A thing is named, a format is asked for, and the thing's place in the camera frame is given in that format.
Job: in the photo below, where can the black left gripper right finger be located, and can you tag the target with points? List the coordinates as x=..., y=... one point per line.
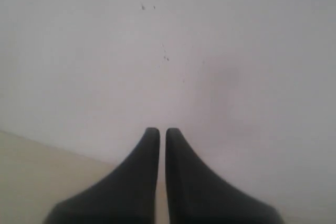
x=196, y=194

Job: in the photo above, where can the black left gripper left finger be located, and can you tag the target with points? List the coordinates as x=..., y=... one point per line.
x=126, y=195

